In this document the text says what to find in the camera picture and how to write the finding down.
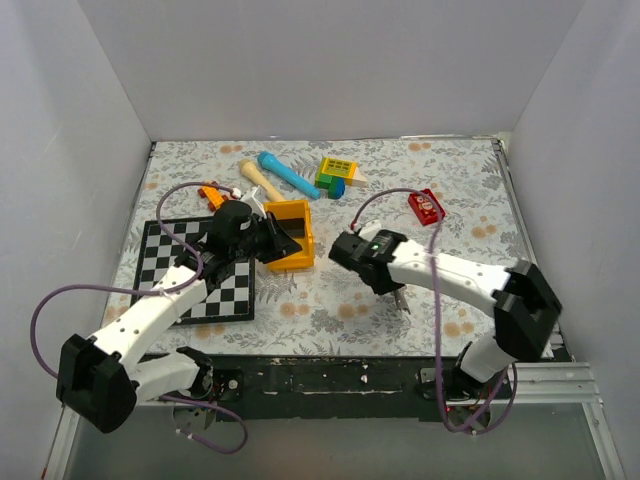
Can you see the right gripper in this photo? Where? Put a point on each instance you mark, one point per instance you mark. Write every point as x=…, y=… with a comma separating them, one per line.
x=387, y=287

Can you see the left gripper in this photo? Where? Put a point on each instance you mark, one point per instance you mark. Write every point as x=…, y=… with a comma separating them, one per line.
x=281, y=244

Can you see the yellow toy bin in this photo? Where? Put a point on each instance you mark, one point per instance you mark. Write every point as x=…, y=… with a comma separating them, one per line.
x=305, y=258

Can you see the grey card holder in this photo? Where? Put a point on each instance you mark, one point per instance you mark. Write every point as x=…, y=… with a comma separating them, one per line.
x=400, y=300

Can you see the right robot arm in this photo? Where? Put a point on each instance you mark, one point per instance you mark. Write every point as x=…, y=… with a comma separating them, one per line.
x=519, y=299

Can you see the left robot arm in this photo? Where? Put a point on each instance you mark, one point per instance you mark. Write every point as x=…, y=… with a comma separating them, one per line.
x=140, y=330

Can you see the remaining black card in bin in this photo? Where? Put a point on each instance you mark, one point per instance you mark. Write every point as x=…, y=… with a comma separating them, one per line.
x=294, y=227

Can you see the red owl block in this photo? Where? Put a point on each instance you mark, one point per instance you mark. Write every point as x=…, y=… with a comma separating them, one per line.
x=426, y=207

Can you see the orange toy car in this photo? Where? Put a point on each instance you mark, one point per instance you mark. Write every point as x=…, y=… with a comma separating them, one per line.
x=214, y=198

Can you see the cream wooden pin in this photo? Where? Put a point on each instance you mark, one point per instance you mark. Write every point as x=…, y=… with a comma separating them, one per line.
x=250, y=170

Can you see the colourful block house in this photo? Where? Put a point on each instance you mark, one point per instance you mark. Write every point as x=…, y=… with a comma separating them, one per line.
x=335, y=175

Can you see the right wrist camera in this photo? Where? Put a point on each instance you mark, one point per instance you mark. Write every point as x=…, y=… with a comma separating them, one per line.
x=369, y=230

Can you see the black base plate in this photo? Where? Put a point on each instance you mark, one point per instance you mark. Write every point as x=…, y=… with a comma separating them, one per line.
x=259, y=387

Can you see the aluminium frame rail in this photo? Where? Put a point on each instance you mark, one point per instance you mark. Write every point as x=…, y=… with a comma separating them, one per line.
x=554, y=429

